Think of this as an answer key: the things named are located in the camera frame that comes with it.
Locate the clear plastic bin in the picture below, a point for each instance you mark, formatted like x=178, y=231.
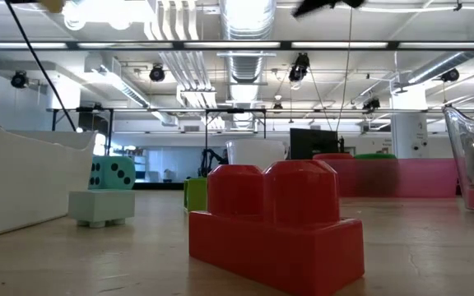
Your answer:
x=463, y=156

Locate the teal foam die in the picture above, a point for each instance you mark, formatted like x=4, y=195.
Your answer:
x=113, y=172

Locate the white plastic bin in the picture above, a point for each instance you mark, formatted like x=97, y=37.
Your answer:
x=15, y=185

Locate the black background robot arm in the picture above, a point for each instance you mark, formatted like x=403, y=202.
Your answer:
x=212, y=158

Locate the black ceiling spotlight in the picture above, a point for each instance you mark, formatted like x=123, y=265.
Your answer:
x=370, y=103
x=19, y=79
x=450, y=75
x=278, y=107
x=157, y=73

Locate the black monitor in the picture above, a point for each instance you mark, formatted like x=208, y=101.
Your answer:
x=313, y=144

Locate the white column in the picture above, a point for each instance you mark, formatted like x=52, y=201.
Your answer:
x=410, y=131

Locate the white plastic cup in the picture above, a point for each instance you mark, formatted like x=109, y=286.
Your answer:
x=255, y=152

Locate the black overhead light bar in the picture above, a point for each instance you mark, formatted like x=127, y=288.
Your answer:
x=146, y=46

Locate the pink plastic bin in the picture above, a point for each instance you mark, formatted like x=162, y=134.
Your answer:
x=422, y=177

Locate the red two-stud brick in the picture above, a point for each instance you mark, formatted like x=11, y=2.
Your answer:
x=278, y=246

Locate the pale teal small brick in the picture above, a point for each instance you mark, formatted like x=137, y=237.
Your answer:
x=101, y=205

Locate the black hanging camera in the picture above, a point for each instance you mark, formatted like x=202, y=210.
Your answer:
x=298, y=67

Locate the silver round ceiling duct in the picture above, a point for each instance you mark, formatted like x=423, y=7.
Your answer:
x=245, y=70

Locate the silver slanted ceiling duct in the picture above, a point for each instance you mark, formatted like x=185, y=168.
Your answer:
x=447, y=61

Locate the white rectangular air duct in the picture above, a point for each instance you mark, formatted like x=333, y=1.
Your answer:
x=117, y=82

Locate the black background frame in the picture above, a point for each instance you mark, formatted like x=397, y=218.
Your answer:
x=110, y=123

